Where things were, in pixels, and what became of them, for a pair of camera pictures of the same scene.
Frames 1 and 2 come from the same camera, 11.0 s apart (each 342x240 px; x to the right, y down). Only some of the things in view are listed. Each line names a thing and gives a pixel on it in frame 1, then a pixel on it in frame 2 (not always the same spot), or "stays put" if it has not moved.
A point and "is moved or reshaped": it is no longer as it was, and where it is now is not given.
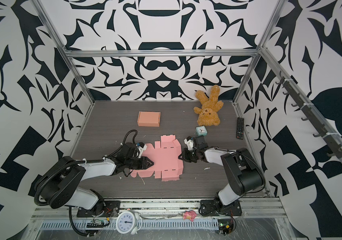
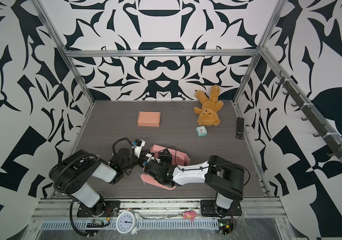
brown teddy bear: [208, 114] stays put
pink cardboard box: [165, 156] is moved or reshaped
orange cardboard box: [149, 118] stays put
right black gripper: [186, 158] → [168, 158]
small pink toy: [189, 214] stays put
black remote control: [240, 128] stays put
